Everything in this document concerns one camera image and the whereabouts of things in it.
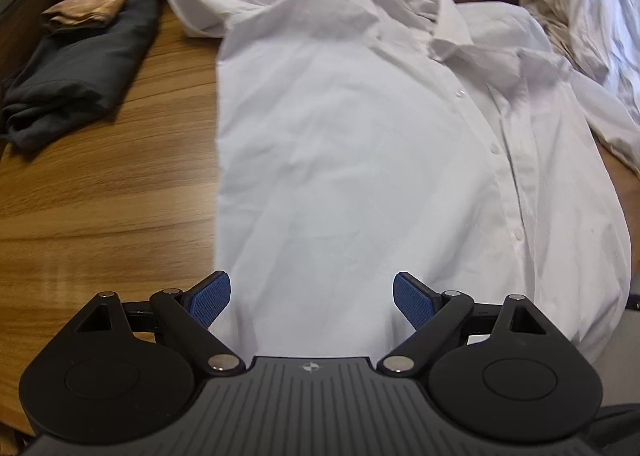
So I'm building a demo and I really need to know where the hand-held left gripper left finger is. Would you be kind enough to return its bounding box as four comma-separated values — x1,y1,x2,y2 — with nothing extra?
75,270,246,377

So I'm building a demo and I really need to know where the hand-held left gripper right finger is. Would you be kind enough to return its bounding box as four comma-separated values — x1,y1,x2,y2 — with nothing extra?
376,272,551,374

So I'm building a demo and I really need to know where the white dress shirt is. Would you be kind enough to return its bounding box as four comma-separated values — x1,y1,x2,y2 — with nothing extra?
161,0,633,368

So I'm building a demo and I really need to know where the folded dark grey garment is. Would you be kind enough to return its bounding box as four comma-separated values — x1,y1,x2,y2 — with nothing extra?
0,0,162,153

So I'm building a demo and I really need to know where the crumpled beige garment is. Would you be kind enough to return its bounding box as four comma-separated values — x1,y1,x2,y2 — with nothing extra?
517,0,609,83

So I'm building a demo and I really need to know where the folded tan satin cloth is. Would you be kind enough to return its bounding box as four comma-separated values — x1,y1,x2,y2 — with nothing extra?
41,0,139,35

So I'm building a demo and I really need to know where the pile of white garments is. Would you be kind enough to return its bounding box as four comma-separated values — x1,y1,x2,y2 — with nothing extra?
550,0,640,163

